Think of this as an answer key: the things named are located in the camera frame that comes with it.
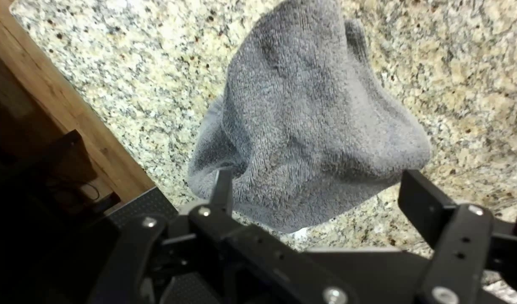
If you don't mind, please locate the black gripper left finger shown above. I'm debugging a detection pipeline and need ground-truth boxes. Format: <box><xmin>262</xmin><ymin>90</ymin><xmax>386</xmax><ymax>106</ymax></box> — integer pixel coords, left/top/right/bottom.
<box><xmin>87</xmin><ymin>166</ymin><xmax>352</xmax><ymax>304</ymax></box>

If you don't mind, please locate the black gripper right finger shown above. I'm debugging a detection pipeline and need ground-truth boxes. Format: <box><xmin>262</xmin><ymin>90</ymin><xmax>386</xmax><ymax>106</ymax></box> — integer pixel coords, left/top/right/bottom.
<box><xmin>396</xmin><ymin>166</ymin><xmax>517</xmax><ymax>304</ymax></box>

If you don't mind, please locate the gray terry towel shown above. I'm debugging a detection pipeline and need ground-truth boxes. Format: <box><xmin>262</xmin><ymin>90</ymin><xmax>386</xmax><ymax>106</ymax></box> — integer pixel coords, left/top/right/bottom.
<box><xmin>186</xmin><ymin>0</ymin><xmax>435</xmax><ymax>236</ymax></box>

